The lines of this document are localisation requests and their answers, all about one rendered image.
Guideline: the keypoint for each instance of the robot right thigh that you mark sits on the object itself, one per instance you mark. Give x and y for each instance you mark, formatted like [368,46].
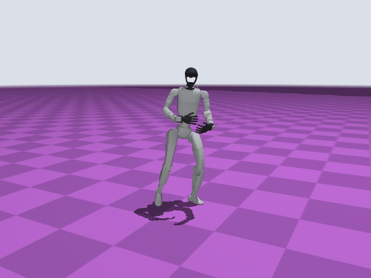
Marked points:
[171,142]

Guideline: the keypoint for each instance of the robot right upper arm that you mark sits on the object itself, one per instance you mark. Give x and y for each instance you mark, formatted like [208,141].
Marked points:
[169,101]

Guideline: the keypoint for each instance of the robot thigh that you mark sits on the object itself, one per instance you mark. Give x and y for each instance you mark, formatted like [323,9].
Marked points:
[171,142]
[198,151]

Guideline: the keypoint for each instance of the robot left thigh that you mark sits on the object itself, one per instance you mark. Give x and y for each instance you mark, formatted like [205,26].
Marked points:
[198,151]

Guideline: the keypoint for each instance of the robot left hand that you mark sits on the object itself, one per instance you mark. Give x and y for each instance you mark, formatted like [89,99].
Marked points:
[205,128]

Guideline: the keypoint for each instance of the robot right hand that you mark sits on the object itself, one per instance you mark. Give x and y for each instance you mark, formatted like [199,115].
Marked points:
[188,119]

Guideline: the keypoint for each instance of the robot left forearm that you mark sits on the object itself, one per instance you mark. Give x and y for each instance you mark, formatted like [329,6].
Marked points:
[209,119]

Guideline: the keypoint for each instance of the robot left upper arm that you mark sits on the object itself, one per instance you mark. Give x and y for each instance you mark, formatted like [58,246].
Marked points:
[206,103]

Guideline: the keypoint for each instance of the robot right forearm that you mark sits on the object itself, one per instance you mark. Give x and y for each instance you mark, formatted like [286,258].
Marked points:
[170,115]

